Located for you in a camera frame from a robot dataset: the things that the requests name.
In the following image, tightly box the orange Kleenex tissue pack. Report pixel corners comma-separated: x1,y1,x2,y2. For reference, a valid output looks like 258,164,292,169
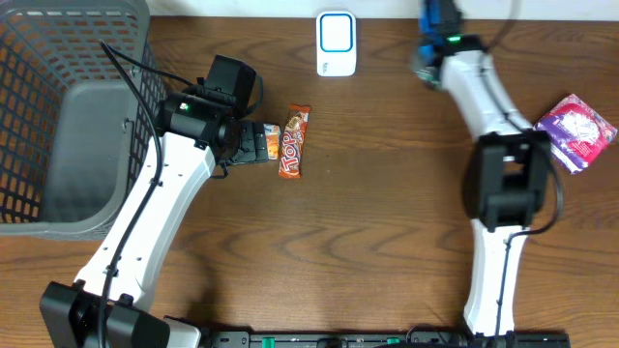
264,124,280,160

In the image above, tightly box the orange Top chocolate bar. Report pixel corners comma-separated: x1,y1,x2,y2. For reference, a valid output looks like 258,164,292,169
279,104,311,179

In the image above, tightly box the purple red tissue pack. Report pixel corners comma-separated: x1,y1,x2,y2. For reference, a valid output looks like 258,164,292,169
534,94,618,175

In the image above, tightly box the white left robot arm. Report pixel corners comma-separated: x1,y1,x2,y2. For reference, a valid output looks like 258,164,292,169
40,55,269,347

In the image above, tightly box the dark plastic mesh basket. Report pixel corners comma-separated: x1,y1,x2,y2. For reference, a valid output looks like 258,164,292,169
1,0,166,240

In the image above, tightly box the black mounting rail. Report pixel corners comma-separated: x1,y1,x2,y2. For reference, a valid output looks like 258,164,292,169
199,328,572,348

